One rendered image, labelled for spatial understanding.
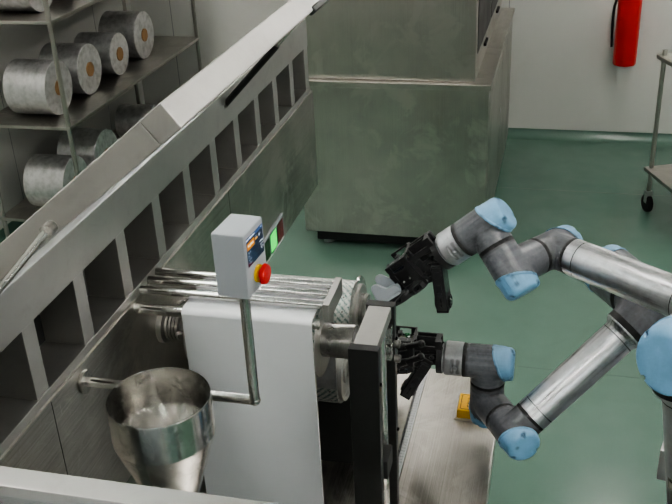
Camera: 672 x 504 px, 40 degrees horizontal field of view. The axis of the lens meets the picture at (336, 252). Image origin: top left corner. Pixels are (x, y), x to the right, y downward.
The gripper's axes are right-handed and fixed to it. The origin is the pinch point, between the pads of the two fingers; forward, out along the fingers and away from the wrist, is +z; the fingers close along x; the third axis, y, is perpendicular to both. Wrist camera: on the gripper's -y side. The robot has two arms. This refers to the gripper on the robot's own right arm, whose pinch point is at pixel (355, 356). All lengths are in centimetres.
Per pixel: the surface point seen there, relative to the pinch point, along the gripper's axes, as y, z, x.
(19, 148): -67, 263, -277
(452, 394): -19.0, -20.3, -15.7
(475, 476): -19.0, -28.9, 13.1
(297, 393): 19.2, 0.7, 41.3
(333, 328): 27.3, -3.9, 31.6
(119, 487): 51, 1, 103
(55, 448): 27, 30, 72
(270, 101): 43, 32, -49
